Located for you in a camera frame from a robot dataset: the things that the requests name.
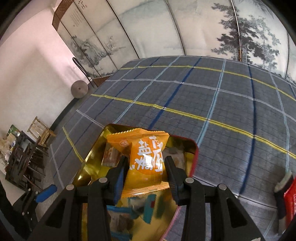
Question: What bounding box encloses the navy and pale blue pack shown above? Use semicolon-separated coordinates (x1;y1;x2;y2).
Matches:
274;171;293;235

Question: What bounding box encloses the teal candy packet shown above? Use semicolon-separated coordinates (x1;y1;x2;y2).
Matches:
107;194;157;224

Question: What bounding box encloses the pink meat snack packet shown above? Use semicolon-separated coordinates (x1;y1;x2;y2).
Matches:
101;143;122;168

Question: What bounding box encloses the orange snack packet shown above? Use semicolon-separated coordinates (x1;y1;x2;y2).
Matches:
106;128;170;198

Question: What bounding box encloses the red snack pack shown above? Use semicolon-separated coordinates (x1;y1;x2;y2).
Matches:
284;178;296;228

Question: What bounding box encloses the dark cluttered shelf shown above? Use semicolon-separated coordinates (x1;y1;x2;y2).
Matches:
1;126;48;191

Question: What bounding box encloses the gold tin red toffee box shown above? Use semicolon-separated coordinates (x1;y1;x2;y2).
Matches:
72;123;200;241

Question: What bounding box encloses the plaid grey tablecloth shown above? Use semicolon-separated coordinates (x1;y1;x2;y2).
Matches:
49;56;295;240

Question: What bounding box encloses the round grey disc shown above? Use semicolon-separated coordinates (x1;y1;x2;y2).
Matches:
71;80;89;99

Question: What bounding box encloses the painted folding screen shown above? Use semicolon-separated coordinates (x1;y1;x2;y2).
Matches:
52;0;295;82

